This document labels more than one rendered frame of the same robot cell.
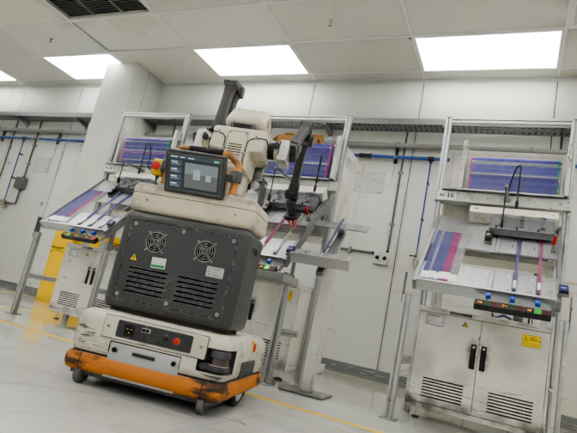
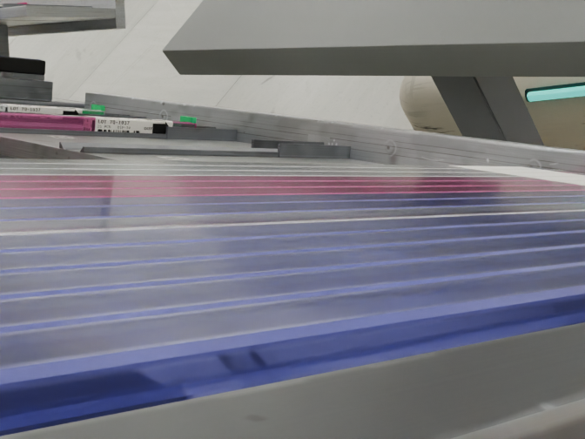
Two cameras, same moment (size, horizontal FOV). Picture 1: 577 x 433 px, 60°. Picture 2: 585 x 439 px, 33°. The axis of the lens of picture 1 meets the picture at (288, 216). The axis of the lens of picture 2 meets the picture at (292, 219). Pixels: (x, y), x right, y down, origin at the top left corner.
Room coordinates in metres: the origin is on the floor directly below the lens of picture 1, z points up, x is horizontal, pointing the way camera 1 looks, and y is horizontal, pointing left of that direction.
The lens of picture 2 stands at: (3.54, 0.51, 1.08)
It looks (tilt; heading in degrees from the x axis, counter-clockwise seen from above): 37 degrees down; 217
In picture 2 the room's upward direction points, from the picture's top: 36 degrees counter-clockwise
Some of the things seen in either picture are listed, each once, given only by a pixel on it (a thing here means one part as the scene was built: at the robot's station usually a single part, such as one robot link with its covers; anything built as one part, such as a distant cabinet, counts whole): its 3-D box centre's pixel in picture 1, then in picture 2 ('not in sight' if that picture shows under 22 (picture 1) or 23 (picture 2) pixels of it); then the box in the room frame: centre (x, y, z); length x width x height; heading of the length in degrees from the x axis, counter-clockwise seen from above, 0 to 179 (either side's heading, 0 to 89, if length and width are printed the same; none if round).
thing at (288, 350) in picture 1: (265, 324); not in sight; (3.68, 0.00, 0.31); 0.70 x 0.65 x 0.62; 64
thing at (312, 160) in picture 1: (300, 161); not in sight; (3.55, 0.00, 1.52); 0.51 x 0.13 x 0.27; 64
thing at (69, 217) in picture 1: (113, 246); not in sight; (4.15, 1.37, 0.66); 1.01 x 0.73 x 1.31; 154
